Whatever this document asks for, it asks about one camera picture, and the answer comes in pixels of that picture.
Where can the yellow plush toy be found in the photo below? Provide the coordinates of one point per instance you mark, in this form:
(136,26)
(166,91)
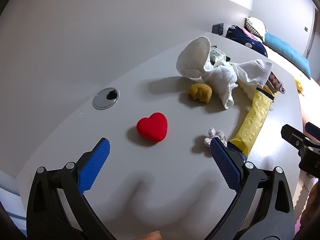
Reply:
(298,83)

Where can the person's right forearm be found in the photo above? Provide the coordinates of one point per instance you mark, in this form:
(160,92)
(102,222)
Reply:
(312,202)

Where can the small checkered wrapper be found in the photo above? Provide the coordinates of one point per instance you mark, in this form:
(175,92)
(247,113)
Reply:
(212,133)

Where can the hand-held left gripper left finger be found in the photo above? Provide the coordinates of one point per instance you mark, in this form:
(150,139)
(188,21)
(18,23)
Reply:
(96,162)

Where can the navy patterned blanket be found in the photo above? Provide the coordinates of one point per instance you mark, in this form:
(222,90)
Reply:
(238,36)

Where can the green and white wrapper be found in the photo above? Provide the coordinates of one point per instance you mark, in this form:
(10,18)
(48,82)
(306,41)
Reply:
(216,55)

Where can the red heart plush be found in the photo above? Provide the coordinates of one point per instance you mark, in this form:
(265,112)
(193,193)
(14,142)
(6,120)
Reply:
(152,127)

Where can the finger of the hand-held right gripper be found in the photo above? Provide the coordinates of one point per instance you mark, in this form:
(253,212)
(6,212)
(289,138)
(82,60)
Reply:
(313,128)
(292,135)

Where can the checkered pillow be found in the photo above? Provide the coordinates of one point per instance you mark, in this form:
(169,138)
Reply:
(257,25)

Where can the foam puzzle floor mat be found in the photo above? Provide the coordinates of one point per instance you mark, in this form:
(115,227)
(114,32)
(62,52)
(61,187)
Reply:
(300,200)

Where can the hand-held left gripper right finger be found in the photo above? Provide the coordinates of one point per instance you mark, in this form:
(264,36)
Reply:
(225,162)

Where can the long yellow packet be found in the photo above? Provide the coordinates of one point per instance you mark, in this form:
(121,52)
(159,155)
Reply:
(252,120)

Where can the person's left hand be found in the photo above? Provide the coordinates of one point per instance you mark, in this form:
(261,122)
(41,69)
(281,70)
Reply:
(150,236)

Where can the teal cushion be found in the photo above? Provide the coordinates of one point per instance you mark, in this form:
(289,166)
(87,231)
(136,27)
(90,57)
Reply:
(285,46)

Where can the dark wall outlet panel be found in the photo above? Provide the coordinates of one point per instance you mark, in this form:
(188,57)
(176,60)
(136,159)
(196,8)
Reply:
(217,28)

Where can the red and white tape card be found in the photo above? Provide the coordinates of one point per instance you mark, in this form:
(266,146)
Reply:
(275,81)

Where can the white quilted towel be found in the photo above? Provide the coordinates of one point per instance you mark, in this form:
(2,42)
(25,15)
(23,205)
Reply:
(192,55)

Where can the brown bear toy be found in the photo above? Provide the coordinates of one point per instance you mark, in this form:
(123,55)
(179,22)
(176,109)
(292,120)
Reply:
(201,92)

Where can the pink fleece blanket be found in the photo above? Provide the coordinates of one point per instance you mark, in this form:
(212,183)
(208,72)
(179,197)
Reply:
(250,35)

